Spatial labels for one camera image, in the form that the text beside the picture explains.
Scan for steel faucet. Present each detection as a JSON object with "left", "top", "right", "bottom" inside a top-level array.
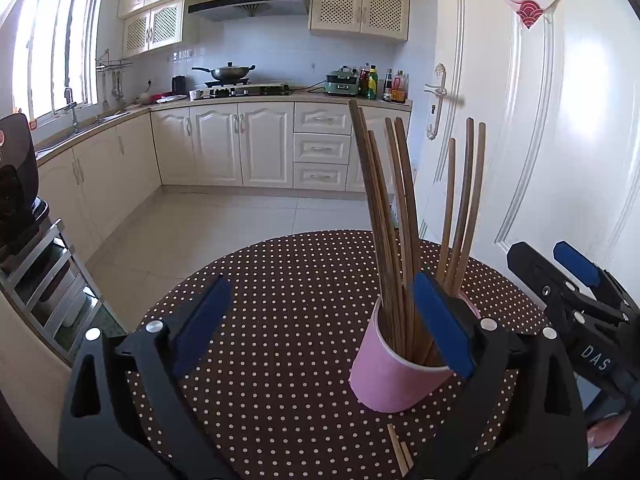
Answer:
[{"left": 64, "top": 87, "right": 81, "bottom": 133}]

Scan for beige panel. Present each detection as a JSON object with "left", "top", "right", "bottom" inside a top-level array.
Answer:
[{"left": 0, "top": 290, "right": 76, "bottom": 441}]

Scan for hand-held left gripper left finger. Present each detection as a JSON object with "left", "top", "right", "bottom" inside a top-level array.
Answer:
[{"left": 57, "top": 275, "right": 236, "bottom": 477}]

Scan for person's right hand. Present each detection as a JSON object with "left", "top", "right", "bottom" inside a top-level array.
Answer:
[{"left": 586, "top": 410, "right": 632, "bottom": 448}]

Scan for brown polka dot tablecloth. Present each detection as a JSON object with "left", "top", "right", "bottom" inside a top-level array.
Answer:
[{"left": 125, "top": 230, "right": 553, "bottom": 480}]

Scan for cream lattice door cabinet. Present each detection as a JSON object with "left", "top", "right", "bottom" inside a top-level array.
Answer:
[
  {"left": 309, "top": 0, "right": 411, "bottom": 43},
  {"left": 121, "top": 0, "right": 185, "bottom": 59}
]

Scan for bundle of wooden chopsticks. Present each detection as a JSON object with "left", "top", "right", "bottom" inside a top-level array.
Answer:
[{"left": 347, "top": 100, "right": 487, "bottom": 366}]

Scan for pink paper cup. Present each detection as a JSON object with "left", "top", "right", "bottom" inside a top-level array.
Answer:
[{"left": 349, "top": 287, "right": 483, "bottom": 413}]

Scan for wall utensil rack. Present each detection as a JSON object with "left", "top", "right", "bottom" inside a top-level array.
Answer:
[{"left": 95, "top": 49, "right": 133, "bottom": 106}]

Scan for metal storage rack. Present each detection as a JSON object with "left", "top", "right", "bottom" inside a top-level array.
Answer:
[{"left": 0, "top": 200, "right": 106, "bottom": 366}]

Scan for cream cabinet drawer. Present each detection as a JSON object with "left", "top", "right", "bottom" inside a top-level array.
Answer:
[
  {"left": 294, "top": 162, "right": 349, "bottom": 192},
  {"left": 294, "top": 102, "right": 353, "bottom": 136},
  {"left": 294, "top": 133, "right": 352, "bottom": 164}
]

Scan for cream lower kitchen cabinets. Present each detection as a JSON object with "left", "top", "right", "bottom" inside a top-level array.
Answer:
[{"left": 35, "top": 96, "right": 416, "bottom": 261}]

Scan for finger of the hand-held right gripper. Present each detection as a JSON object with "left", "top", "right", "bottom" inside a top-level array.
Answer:
[
  {"left": 552, "top": 241, "right": 640, "bottom": 311},
  {"left": 506, "top": 241, "right": 631, "bottom": 341}
]

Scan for gas stove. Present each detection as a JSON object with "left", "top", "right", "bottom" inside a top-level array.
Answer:
[{"left": 202, "top": 81, "right": 293, "bottom": 97}]

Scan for kitchen window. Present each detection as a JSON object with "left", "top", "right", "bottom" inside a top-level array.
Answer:
[{"left": 10, "top": 0, "right": 101, "bottom": 121}]

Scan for range hood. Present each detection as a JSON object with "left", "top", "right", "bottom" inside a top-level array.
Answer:
[{"left": 187, "top": 0, "right": 310, "bottom": 22}]

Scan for green electric cooker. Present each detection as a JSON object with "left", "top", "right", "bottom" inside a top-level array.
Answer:
[{"left": 325, "top": 65, "right": 360, "bottom": 97}]

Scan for wok with lid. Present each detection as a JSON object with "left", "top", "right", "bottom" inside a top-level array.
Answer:
[{"left": 191, "top": 61, "right": 257, "bottom": 82}]

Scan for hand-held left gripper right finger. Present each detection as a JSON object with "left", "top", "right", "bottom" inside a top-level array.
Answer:
[{"left": 410, "top": 272, "right": 588, "bottom": 477}]

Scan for metal door handle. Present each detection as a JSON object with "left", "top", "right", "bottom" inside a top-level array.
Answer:
[{"left": 424, "top": 63, "right": 466, "bottom": 141}]

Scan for white panel door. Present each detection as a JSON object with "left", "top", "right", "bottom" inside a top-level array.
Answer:
[{"left": 417, "top": 0, "right": 640, "bottom": 311}]

